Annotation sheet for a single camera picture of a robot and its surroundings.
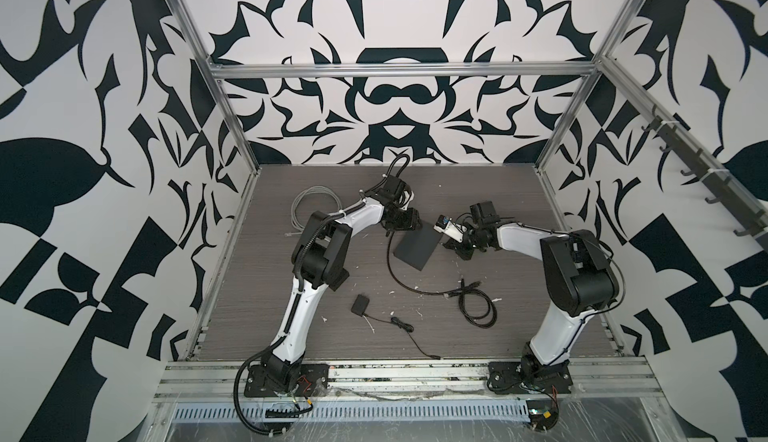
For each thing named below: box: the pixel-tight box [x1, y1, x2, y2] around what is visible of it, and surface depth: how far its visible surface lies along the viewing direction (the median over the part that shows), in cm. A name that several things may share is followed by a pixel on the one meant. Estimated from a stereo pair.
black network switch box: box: [393, 220, 443, 271], surface depth 98 cm
